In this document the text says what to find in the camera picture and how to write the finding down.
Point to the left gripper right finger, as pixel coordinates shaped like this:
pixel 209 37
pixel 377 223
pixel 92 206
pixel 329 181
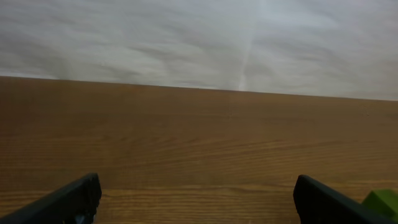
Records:
pixel 320 205

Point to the green cube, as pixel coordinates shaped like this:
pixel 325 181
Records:
pixel 384 202

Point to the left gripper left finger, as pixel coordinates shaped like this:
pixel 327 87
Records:
pixel 71 202

